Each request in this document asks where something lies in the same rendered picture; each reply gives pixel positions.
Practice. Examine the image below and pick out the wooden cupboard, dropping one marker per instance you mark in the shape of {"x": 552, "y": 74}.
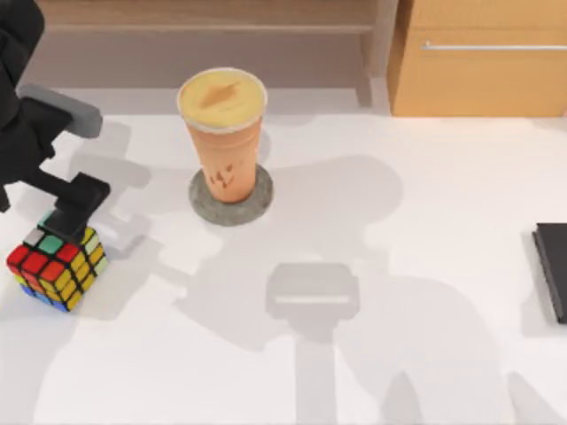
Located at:
{"x": 401, "y": 66}

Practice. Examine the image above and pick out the multicoloured puzzle cube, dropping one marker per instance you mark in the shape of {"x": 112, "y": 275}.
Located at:
{"x": 57, "y": 272}

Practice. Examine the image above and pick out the black book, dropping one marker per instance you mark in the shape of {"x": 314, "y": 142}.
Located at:
{"x": 553, "y": 270}

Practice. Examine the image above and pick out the grey round coaster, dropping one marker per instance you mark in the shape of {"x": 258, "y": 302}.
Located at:
{"x": 263, "y": 195}

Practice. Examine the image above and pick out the wooden open shelf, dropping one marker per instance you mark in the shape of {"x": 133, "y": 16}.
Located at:
{"x": 212, "y": 48}

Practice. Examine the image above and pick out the orange cup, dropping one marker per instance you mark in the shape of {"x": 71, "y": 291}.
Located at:
{"x": 223, "y": 133}

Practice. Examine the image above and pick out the wooden drawer front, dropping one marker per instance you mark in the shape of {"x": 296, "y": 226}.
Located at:
{"x": 487, "y": 84}

